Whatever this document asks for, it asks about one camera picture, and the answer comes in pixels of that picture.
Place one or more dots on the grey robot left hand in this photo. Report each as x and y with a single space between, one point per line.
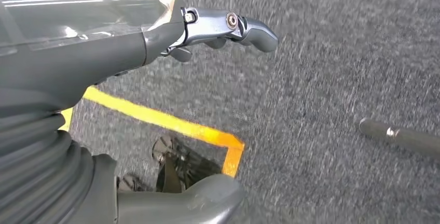
86 43

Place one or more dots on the stainless steel workbench table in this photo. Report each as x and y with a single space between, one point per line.
405 136

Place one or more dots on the yellow floor tape square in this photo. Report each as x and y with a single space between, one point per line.
165 121

